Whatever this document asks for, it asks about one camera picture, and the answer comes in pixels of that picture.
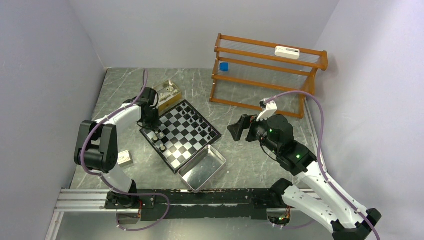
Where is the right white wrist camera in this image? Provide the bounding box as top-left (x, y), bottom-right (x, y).
top-left (256, 98), bottom-right (278, 122)

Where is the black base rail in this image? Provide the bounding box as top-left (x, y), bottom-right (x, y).
top-left (104, 188), bottom-right (287, 222)

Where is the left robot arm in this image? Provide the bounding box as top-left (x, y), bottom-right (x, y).
top-left (73, 87), bottom-right (160, 208)

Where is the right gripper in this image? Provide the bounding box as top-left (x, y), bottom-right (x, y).
top-left (227, 110), bottom-right (281, 155)

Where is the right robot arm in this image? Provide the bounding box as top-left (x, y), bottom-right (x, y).
top-left (227, 114), bottom-right (382, 240)

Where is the gold tin of white pieces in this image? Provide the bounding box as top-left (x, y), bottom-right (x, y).
top-left (153, 80), bottom-right (183, 116)

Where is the small white card box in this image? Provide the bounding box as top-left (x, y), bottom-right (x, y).
top-left (117, 150), bottom-right (134, 167)

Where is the blue cube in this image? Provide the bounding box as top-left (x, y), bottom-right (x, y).
top-left (218, 62), bottom-right (229, 72)

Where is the black white chessboard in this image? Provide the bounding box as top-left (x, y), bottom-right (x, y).
top-left (139, 100), bottom-right (222, 173)

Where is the silver metal tin lid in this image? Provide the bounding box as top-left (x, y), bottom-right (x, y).
top-left (177, 144), bottom-right (227, 194)

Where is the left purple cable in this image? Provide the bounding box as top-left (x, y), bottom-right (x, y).
top-left (79, 68), bottom-right (171, 232)

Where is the orange wooden rack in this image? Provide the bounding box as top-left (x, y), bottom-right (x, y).
top-left (209, 33), bottom-right (329, 110)

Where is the white rectangular device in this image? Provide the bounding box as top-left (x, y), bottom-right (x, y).
top-left (274, 46), bottom-right (301, 60)

